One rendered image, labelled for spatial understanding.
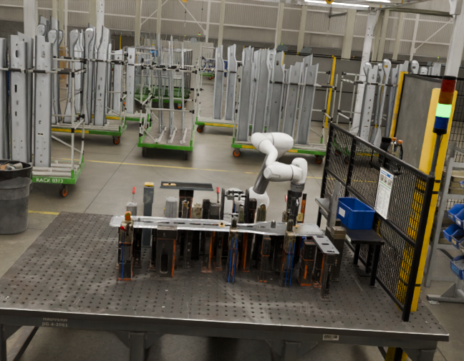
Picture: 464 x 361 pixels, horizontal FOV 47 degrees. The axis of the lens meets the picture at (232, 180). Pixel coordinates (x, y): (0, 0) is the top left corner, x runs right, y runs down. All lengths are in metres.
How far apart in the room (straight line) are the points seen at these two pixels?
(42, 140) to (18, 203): 1.76
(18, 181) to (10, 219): 0.42
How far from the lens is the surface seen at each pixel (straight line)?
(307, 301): 3.25
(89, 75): 11.23
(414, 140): 5.60
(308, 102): 10.65
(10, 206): 5.94
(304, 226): 3.58
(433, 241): 5.45
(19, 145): 7.61
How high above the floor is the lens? 2.15
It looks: 15 degrees down
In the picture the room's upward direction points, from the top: 5 degrees clockwise
